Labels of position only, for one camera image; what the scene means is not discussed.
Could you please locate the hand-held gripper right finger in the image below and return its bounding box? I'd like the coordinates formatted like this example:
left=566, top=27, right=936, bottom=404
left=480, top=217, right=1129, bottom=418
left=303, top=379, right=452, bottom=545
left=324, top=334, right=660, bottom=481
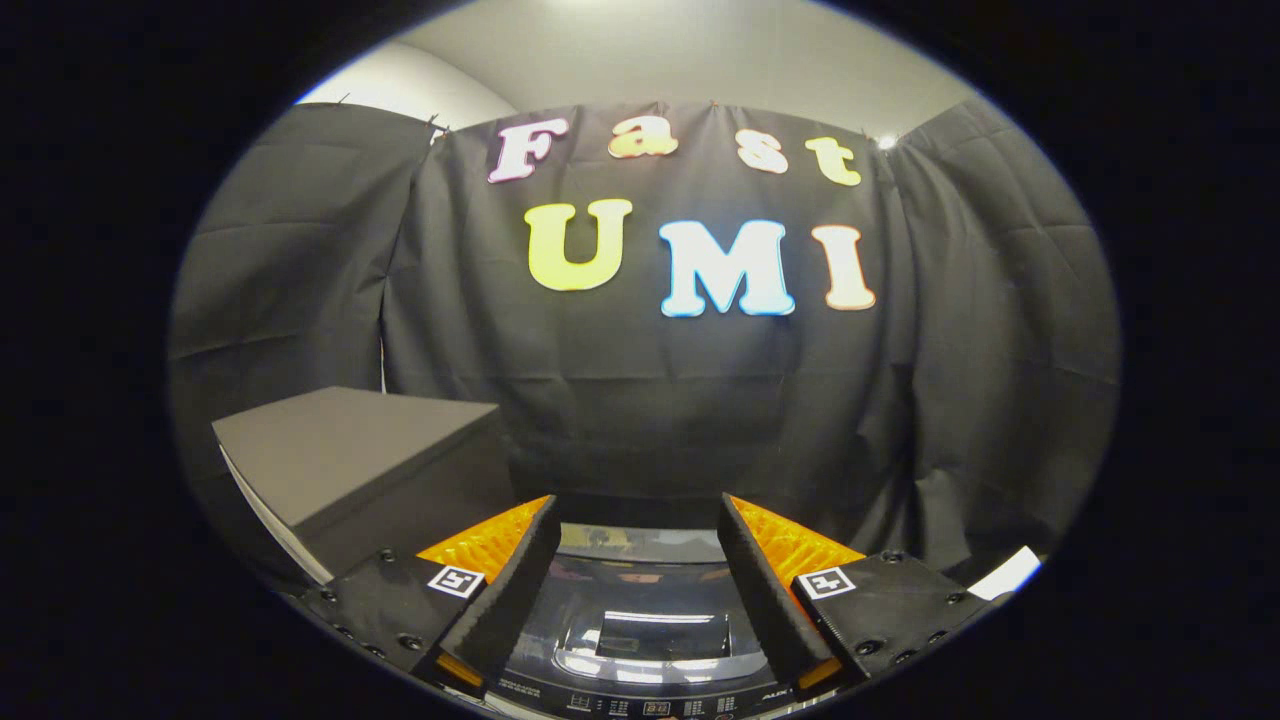
left=716, top=493, right=1013, bottom=703

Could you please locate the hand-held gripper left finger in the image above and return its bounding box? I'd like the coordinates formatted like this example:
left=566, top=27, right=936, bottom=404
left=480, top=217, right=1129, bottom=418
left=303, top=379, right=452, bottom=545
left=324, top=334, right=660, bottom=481
left=300, top=494, right=563, bottom=701

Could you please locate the dark washing machine lid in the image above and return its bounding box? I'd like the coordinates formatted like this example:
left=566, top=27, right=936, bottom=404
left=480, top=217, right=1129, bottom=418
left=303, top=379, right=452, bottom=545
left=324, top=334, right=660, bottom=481
left=500, top=520, right=803, bottom=693

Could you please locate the grey washing machine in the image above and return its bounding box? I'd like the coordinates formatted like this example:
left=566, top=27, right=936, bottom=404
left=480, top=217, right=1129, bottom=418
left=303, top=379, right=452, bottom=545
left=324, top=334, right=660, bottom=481
left=488, top=520, right=843, bottom=720

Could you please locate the grey cabinet with dark top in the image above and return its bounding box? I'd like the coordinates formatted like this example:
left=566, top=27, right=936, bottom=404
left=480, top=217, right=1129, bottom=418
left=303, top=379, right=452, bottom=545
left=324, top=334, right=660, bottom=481
left=211, top=386, right=517, bottom=587

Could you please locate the black backdrop cloth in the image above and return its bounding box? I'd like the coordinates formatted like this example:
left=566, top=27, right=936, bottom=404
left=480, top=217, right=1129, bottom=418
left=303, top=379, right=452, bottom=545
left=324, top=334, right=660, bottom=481
left=168, top=98, right=1122, bottom=589

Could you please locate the white sheet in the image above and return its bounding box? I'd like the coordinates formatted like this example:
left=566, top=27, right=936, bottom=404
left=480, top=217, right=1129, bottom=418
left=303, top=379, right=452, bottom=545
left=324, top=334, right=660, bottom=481
left=964, top=545, right=1044, bottom=602

